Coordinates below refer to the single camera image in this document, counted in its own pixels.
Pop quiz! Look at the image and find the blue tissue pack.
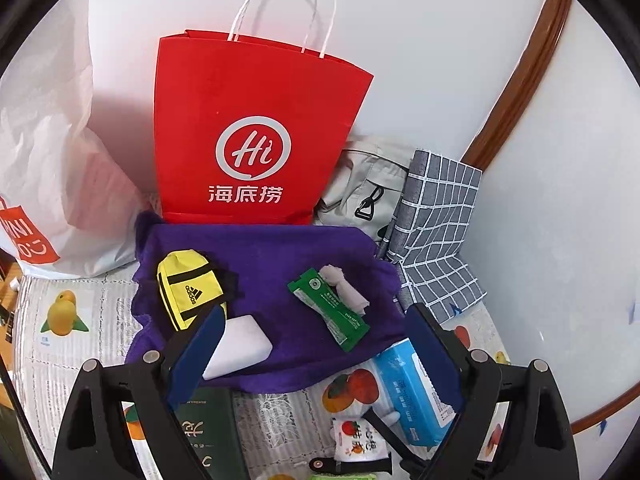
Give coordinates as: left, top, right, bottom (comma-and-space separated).
372, 337, 466, 448

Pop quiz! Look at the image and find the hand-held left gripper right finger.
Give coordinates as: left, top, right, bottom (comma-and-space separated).
404, 303, 574, 480

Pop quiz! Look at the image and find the white plastic shopping bag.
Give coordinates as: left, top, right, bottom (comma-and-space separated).
0, 0, 146, 281

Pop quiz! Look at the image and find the grey canvas bag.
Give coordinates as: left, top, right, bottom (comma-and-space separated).
314, 135, 416, 248

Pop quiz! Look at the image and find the green wet wipes pack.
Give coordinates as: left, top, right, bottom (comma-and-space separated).
307, 469, 383, 480

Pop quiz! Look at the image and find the fruit print tablecloth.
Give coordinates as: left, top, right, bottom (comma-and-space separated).
10, 275, 516, 480

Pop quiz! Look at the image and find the brown wooden door frame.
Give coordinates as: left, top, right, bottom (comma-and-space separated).
459, 0, 573, 171

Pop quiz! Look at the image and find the white glove green cuff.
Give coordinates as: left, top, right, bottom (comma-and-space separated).
367, 407, 402, 426

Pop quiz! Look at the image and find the yellow zip pouch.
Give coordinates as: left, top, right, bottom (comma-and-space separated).
156, 249, 239, 332

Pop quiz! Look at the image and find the red paper bag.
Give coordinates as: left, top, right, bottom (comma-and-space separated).
152, 0, 375, 226

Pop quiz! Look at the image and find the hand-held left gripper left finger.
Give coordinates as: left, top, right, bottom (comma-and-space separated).
51, 304, 227, 480

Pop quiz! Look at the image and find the white sponge block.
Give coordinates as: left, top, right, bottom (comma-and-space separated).
201, 313, 274, 381

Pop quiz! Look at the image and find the purple towel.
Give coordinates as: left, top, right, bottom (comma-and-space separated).
125, 210, 407, 395

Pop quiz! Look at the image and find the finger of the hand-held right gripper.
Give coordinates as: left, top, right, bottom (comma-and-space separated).
361, 406, 437, 480
299, 454, 352, 480

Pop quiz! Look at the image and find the white cloth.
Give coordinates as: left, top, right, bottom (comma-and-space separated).
319, 263, 372, 317

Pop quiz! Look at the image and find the dark green tin box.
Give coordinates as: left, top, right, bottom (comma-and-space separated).
172, 387, 251, 480

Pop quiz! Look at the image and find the grey checked cloth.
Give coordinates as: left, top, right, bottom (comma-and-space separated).
375, 149, 488, 320

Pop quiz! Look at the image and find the white snack packet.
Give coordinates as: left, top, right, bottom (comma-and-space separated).
331, 414, 392, 462

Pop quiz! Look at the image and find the green sachet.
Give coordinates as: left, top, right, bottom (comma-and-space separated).
287, 266, 372, 354

